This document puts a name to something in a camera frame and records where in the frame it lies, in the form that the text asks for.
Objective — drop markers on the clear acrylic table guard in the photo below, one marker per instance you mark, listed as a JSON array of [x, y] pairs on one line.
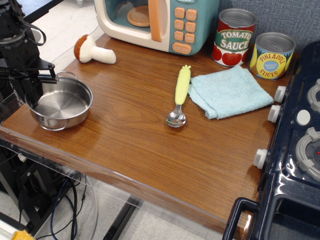
[[198, 170]]

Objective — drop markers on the pineapple slices can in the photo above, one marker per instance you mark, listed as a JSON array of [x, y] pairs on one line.
[[272, 54]]

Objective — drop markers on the black desk at left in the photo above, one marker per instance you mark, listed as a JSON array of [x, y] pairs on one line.
[[35, 9]]

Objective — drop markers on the dark blue toy stove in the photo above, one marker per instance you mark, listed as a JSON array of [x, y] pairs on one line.
[[288, 206]]

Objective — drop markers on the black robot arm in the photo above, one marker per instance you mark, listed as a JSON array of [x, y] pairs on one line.
[[11, 23]]

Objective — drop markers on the silver steel bowl with handles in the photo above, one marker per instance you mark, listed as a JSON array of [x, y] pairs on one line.
[[63, 105]]

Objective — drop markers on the spoon with yellow handle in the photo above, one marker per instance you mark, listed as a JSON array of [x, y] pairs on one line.
[[177, 118]]

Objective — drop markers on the yellow fuzzy object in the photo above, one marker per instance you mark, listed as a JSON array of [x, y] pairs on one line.
[[22, 235]]

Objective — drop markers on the tomato sauce can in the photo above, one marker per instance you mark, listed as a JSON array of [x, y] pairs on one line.
[[235, 29]]

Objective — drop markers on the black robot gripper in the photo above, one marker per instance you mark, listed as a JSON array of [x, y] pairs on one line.
[[21, 54]]

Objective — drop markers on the light blue folded cloth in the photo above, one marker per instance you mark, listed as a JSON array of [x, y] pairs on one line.
[[228, 93]]

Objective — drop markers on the black table leg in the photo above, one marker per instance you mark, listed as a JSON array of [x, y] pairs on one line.
[[122, 218]]

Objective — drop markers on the round floor drain grate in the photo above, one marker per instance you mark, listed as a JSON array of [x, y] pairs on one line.
[[38, 37]]

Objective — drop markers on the plush mushroom toy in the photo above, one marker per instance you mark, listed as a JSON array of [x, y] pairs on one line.
[[85, 50]]

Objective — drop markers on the toy microwave oven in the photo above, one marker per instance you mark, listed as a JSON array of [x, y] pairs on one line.
[[174, 26]]

